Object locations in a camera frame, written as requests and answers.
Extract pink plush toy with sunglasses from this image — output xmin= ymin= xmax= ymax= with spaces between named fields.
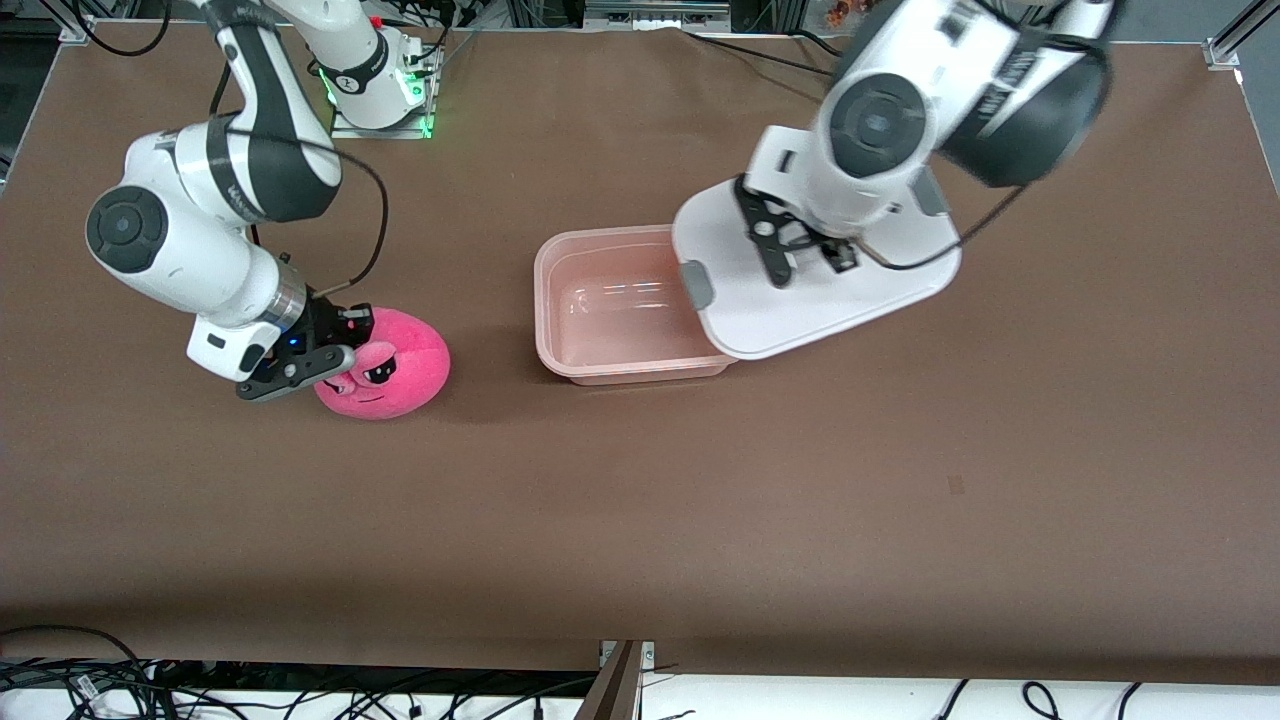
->
xmin=313 ymin=307 xmax=452 ymax=421

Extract white box lid grey clips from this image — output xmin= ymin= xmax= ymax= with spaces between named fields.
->
xmin=672 ymin=175 xmax=963 ymax=361

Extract translucent plastic box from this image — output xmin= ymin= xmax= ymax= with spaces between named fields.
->
xmin=533 ymin=227 xmax=739 ymax=387

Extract brown table cover sheet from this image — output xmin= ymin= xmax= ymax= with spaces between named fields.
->
xmin=0 ymin=22 xmax=1280 ymax=686

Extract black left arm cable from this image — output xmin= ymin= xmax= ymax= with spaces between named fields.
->
xmin=825 ymin=0 xmax=1116 ymax=276

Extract long black table cable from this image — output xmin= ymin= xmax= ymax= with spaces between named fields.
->
xmin=683 ymin=30 xmax=839 ymax=77

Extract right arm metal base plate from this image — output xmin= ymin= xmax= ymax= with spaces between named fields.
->
xmin=330 ymin=40 xmax=441 ymax=141

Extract silver metal rail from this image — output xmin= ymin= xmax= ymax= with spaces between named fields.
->
xmin=583 ymin=0 xmax=731 ymax=31

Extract black base cable bundle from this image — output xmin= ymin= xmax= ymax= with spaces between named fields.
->
xmin=400 ymin=0 xmax=479 ymax=76

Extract black tangled cable bundle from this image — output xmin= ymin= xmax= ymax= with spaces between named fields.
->
xmin=0 ymin=625 xmax=601 ymax=720

